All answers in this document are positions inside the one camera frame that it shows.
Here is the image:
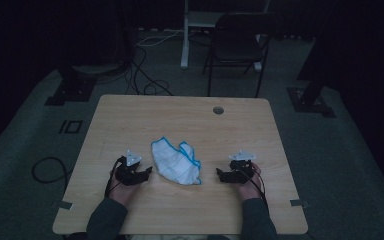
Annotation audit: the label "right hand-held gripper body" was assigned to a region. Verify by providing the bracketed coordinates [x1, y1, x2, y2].
[228, 150, 257, 185]

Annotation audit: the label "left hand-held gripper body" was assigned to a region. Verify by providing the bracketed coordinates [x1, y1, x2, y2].
[114, 149, 144, 187]

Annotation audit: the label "white cloth with blue edge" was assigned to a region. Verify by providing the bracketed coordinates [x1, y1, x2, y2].
[150, 135, 203, 187]

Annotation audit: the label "person's right hand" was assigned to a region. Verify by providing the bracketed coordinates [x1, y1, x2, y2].
[236, 162, 264, 202]

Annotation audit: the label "person's left hand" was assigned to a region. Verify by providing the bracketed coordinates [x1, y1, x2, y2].
[108, 166, 138, 208]

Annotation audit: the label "grey tape strip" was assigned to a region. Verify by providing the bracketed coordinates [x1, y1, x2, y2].
[57, 199, 74, 211]
[289, 198, 310, 209]

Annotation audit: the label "black stand with square base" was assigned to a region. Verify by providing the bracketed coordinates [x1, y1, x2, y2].
[286, 0, 338, 119]
[44, 64, 98, 107]

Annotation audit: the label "round grey stand base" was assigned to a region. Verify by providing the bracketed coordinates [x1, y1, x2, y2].
[72, 62, 129, 77]

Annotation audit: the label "black folding chair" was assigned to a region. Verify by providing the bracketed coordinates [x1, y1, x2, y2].
[202, 12, 283, 99]

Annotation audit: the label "left hand-held gripper cable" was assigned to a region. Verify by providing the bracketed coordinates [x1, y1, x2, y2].
[104, 155, 128, 198]

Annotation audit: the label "hand-held gripper cable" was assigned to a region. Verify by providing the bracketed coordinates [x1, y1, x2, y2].
[241, 165, 270, 215]
[104, 155, 128, 198]

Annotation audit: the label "right hand-held gripper cable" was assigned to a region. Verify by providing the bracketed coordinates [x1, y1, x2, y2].
[241, 165, 270, 215]

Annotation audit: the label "looped black floor cable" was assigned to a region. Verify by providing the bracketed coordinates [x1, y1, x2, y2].
[31, 156, 74, 190]

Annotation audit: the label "tangled black floor cables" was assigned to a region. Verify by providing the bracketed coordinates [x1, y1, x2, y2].
[124, 45, 175, 97]

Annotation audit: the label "white floor cable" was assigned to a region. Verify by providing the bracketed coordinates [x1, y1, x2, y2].
[135, 28, 185, 48]

